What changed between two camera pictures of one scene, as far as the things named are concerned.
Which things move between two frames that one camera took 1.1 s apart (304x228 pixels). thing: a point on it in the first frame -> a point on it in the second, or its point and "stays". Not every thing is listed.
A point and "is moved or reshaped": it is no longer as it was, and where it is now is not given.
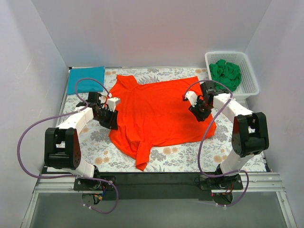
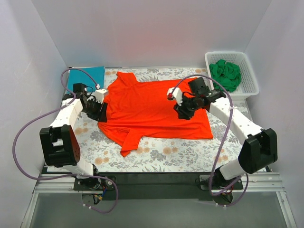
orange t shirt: x=154 y=114 is moved or reshaped
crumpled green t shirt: x=227 y=73 stays
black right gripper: x=201 y=114 -> x=183 y=110
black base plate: x=161 y=185 stays
